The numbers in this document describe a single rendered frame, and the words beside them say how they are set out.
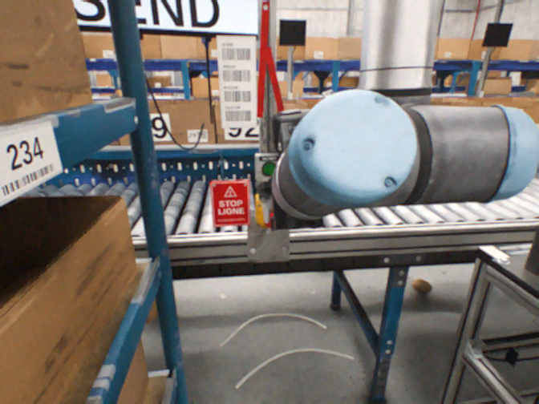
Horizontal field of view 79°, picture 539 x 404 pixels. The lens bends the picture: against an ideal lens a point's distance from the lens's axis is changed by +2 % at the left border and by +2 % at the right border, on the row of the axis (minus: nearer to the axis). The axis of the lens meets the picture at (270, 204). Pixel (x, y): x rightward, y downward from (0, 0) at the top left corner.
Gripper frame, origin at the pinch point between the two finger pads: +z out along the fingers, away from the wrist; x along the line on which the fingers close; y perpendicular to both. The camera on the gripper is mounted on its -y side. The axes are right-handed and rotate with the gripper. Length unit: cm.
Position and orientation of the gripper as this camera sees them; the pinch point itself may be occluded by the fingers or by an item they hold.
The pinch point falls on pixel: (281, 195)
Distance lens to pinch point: 60.8
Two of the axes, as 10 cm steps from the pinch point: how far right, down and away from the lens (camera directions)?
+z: -1.2, 1.4, 9.8
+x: 9.9, -0.6, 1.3
